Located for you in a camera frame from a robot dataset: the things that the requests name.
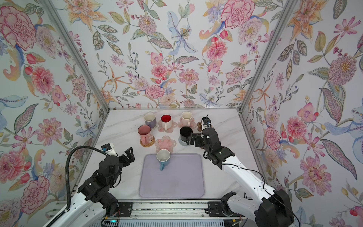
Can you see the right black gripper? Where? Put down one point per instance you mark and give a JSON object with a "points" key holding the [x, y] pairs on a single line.
{"points": [[199, 138]]}

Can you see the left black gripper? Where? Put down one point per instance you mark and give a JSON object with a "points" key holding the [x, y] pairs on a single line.
{"points": [[131, 158]]}

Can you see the black mug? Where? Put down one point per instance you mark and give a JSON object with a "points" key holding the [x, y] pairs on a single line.
{"points": [[186, 132]]}

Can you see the cream mug pink handle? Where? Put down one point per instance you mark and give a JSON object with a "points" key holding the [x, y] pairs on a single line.
{"points": [[186, 119]]}

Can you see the round blue woven coaster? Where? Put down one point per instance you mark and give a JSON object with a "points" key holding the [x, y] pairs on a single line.
{"points": [[184, 141]]}

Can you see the round woven cork coaster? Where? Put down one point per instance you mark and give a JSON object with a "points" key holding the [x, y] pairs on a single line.
{"points": [[148, 144]]}

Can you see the red interior white mug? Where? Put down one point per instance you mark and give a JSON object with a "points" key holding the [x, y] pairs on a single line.
{"points": [[166, 121]]}

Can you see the white mug blue handle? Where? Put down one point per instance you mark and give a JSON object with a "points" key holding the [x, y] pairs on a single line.
{"points": [[163, 157]]}

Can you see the white mug grey handle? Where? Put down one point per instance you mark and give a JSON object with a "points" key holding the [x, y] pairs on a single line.
{"points": [[150, 120]]}

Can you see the brown paw print coaster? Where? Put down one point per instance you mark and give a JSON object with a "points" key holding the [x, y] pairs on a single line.
{"points": [[199, 125]]}

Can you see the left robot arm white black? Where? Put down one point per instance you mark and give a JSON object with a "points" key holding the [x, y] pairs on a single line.
{"points": [[93, 198]]}

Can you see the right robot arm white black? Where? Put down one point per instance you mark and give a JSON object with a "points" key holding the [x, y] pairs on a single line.
{"points": [[266, 206]]}

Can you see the grey rectangular tray mat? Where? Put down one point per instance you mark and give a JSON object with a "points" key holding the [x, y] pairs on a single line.
{"points": [[182, 178]]}

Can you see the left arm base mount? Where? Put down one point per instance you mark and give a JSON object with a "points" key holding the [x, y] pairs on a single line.
{"points": [[115, 208]]}

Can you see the aluminium front rail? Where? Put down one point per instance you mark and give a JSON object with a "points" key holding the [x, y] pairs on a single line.
{"points": [[189, 208]]}

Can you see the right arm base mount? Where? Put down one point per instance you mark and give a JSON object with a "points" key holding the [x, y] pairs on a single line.
{"points": [[221, 208]]}

